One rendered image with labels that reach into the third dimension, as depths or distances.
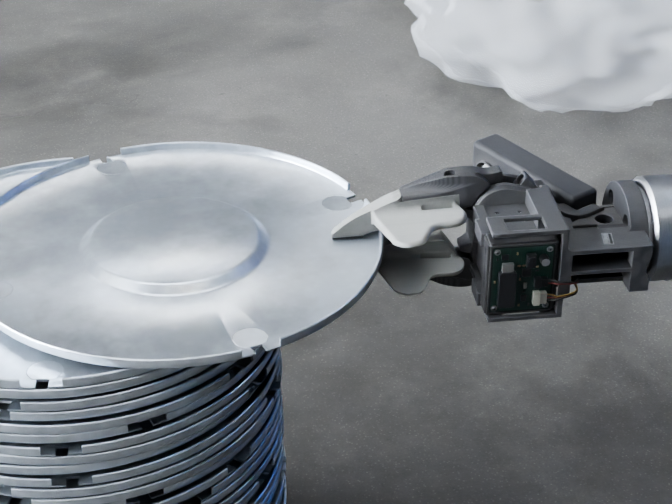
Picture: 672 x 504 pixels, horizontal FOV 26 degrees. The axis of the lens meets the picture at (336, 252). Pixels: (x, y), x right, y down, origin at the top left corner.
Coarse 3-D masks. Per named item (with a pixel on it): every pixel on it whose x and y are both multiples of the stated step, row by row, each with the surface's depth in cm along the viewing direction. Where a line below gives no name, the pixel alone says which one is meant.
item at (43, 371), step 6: (48, 360) 91; (30, 366) 90; (36, 366) 90; (42, 366) 90; (48, 366) 90; (54, 366) 90; (60, 366) 90; (30, 372) 90; (36, 372) 90; (42, 372) 90; (48, 372) 90; (54, 372) 90; (60, 372) 90; (30, 378) 89; (36, 378) 89; (42, 378) 89; (48, 378) 89; (54, 378) 89
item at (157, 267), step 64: (64, 192) 108; (128, 192) 107; (192, 192) 107; (256, 192) 107; (320, 192) 107; (0, 256) 100; (64, 256) 100; (128, 256) 99; (192, 256) 99; (256, 256) 99; (320, 256) 100; (0, 320) 93; (64, 320) 93; (128, 320) 93; (192, 320) 93; (256, 320) 93; (320, 320) 92
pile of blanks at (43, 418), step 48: (96, 384) 89; (144, 384) 92; (192, 384) 93; (240, 384) 96; (0, 432) 91; (48, 432) 90; (96, 432) 91; (144, 432) 92; (192, 432) 94; (240, 432) 98; (0, 480) 93; (48, 480) 92; (96, 480) 93; (144, 480) 94; (192, 480) 97; (240, 480) 100
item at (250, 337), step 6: (240, 330) 92; (246, 330) 92; (252, 330) 92; (258, 330) 92; (234, 336) 92; (240, 336) 92; (246, 336) 92; (252, 336) 92; (258, 336) 92; (264, 336) 92; (234, 342) 91; (240, 342) 91; (246, 342) 91; (252, 342) 91; (258, 342) 91; (264, 342) 91; (252, 348) 91
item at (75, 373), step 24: (0, 168) 111; (24, 168) 112; (48, 168) 112; (0, 192) 109; (0, 336) 93; (0, 360) 91; (24, 360) 91; (72, 360) 91; (0, 384) 88; (24, 384) 89; (48, 384) 89; (72, 384) 89
